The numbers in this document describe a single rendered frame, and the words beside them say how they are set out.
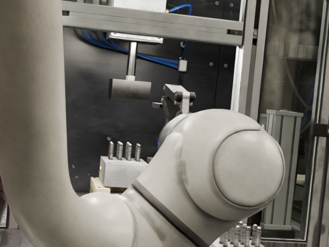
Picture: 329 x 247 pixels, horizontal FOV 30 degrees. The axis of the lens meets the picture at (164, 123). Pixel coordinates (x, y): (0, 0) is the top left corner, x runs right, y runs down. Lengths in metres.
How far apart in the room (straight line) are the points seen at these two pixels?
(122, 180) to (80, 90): 0.37
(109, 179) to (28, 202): 0.79
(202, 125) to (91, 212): 0.13
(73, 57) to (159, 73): 0.23
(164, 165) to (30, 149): 0.17
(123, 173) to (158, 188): 0.70
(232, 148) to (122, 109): 1.06
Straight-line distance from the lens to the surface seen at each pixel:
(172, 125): 0.71
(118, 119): 1.59
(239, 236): 1.14
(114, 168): 1.28
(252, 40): 1.23
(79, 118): 1.58
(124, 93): 1.34
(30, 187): 0.49
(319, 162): 1.28
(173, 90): 0.84
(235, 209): 0.56
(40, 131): 0.46
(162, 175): 0.59
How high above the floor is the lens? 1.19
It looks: 3 degrees down
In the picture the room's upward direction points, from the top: 5 degrees clockwise
